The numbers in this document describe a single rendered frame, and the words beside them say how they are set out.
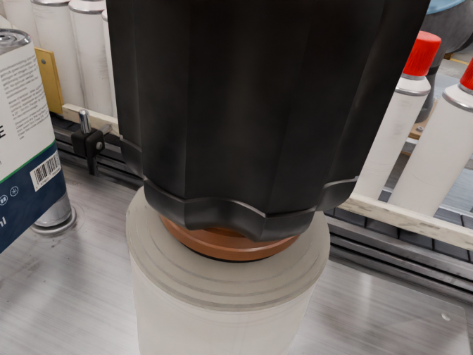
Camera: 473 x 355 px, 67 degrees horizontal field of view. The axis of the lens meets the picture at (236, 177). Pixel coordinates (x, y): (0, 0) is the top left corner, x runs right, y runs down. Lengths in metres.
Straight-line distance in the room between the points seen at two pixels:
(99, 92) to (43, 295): 0.28
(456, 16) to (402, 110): 0.33
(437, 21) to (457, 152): 0.31
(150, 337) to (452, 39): 0.65
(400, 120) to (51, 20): 0.42
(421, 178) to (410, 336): 0.16
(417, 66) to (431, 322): 0.24
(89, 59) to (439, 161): 0.43
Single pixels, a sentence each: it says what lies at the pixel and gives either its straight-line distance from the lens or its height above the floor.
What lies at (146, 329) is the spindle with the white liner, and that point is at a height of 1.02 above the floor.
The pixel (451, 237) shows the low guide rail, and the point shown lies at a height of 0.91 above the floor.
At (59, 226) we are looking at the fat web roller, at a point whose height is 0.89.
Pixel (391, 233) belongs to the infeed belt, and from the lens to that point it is 0.46.
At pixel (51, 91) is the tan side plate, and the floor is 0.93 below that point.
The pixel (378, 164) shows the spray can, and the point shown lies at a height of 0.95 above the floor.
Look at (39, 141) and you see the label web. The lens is 0.34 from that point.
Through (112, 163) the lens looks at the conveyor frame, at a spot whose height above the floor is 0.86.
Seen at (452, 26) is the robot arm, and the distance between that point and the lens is 0.70.
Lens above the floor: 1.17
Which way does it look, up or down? 38 degrees down
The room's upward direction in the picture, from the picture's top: 8 degrees clockwise
